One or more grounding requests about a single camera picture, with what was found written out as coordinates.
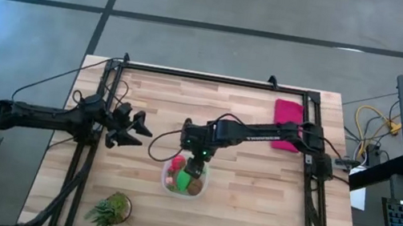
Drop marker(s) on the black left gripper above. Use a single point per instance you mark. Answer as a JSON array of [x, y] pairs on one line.
[[121, 120]]

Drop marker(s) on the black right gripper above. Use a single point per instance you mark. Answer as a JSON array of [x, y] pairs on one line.
[[196, 167]]

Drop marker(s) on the red toy tomato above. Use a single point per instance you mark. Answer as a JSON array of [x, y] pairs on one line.
[[177, 163]]

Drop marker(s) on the brown toy kiwi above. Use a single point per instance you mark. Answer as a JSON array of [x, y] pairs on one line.
[[195, 187]]

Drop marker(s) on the pink toy peach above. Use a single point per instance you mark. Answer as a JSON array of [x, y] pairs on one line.
[[169, 181]]

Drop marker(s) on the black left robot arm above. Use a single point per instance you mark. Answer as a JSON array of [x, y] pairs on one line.
[[42, 118]]

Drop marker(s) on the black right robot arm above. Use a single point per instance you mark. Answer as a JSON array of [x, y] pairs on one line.
[[263, 133]]

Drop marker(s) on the clear plastic food container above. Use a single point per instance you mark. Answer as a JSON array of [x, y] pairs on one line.
[[205, 184]]

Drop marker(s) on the green potted succulent plant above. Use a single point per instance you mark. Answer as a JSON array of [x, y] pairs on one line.
[[109, 210]]

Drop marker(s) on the red folded cloth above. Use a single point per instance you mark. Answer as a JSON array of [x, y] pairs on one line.
[[286, 114]]

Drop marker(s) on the white paper sheet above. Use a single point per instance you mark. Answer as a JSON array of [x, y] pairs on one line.
[[358, 194]]

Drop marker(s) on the black power strip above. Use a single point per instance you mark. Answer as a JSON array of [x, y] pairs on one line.
[[373, 154]]

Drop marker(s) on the black metal bar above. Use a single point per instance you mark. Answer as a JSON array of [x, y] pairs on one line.
[[378, 175]]

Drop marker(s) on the black frame clamp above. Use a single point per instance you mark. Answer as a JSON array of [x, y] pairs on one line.
[[126, 57], [272, 81]]

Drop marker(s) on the black metal table frame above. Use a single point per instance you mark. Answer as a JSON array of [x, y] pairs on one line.
[[211, 78]]

